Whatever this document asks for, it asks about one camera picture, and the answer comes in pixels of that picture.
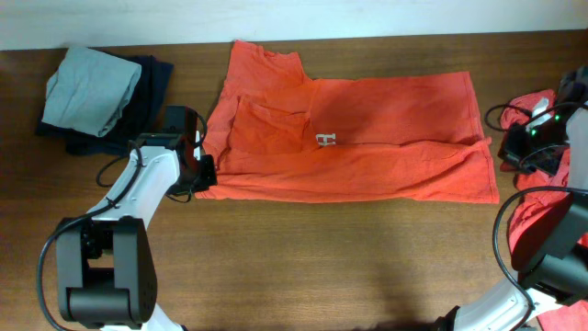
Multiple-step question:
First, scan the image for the red printed soccer t-shirt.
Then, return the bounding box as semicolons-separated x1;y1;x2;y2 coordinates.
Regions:
204;41;499;204

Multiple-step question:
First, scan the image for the folded dark navy garment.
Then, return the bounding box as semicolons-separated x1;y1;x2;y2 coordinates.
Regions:
35;55;174;156

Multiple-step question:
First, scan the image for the black camera cable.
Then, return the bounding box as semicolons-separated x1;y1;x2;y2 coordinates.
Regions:
35;108;209;331
483;101;588;331

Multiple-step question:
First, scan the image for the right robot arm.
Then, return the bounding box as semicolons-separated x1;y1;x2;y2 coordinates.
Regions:
430;66;587;331

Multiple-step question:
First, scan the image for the left black camera cable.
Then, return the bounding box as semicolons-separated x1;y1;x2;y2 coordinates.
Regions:
35;108;209;331

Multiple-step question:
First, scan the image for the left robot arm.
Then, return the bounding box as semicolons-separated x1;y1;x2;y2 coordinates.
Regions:
45;106;217;330

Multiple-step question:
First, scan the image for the red garment at right edge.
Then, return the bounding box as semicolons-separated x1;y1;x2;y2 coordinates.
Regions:
499;89;587;331

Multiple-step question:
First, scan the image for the right black camera cable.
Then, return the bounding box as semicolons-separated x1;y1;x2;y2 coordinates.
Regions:
483;101;588;331

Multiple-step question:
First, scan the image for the folded light grey garment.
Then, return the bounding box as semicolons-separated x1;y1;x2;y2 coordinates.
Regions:
41;47;141;137

